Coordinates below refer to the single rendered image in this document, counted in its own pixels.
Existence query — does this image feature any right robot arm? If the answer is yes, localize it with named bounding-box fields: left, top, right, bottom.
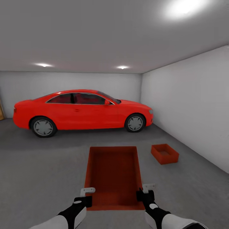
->
left=136, top=184, right=207, bottom=229

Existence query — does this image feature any storage box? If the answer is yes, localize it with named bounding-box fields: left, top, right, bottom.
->
left=151, top=144, right=179, bottom=165
left=84, top=146, right=145, bottom=211

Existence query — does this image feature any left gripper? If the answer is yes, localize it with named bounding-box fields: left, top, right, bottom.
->
left=74, top=196, right=92, bottom=208

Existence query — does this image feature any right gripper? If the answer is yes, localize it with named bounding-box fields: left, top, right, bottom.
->
left=136, top=189, right=155, bottom=203

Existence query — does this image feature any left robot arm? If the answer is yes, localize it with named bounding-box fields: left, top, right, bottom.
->
left=30, top=188, right=95, bottom=229

